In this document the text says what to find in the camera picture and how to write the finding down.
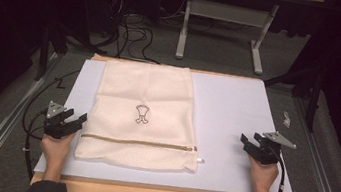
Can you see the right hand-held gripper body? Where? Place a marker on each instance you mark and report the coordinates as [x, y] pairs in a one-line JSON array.
[[266, 153]]

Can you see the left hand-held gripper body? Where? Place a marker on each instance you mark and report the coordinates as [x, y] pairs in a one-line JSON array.
[[56, 127]]

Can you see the cream mesh laundry bag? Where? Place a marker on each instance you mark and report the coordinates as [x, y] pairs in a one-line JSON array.
[[146, 86]]

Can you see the person's left hand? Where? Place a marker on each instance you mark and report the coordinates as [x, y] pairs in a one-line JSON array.
[[56, 149]]

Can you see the person's right hand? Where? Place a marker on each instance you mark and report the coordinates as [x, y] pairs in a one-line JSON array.
[[264, 176]]

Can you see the white table mat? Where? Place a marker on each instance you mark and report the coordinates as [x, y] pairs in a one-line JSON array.
[[229, 117]]

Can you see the small white paper scrap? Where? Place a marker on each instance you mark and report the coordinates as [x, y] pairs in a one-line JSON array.
[[286, 119]]

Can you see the black metal stand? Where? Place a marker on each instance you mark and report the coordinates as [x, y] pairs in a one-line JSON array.
[[45, 48], [313, 96]]

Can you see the metal floor rail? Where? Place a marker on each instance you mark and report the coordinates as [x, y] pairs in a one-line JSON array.
[[316, 170], [2, 126]]

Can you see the white table frame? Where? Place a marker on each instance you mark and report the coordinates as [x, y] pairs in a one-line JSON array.
[[230, 13]]

